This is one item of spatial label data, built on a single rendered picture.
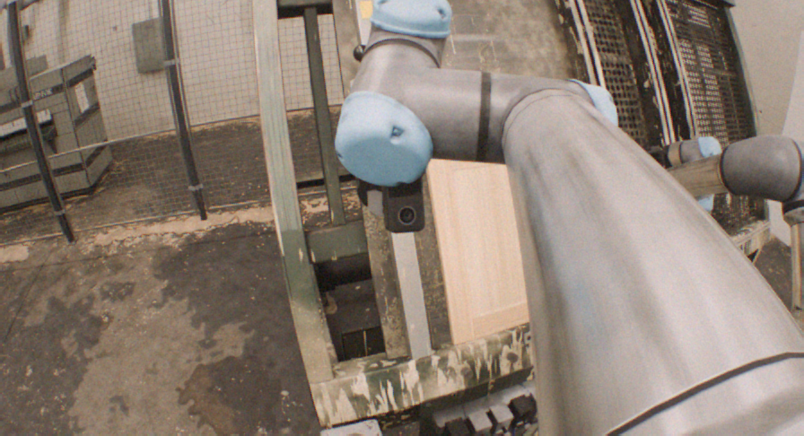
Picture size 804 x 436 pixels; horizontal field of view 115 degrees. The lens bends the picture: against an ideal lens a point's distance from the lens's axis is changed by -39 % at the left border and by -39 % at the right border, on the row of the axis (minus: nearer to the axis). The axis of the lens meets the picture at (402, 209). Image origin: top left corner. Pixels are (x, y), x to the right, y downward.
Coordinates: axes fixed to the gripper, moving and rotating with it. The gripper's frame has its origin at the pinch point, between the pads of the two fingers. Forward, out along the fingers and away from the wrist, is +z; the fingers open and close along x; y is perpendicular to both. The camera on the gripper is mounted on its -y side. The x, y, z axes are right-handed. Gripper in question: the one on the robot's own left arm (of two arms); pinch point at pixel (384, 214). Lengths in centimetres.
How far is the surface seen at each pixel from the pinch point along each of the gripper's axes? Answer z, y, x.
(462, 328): 43.3, -10.7, -21.3
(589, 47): 4, 50, -72
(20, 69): 88, 219, 240
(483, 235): 32.2, 8.8, -29.5
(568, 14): -1, 60, -68
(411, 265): 31.2, 3.8, -9.7
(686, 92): 12, 41, -121
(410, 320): 37.9, -7.3, -7.9
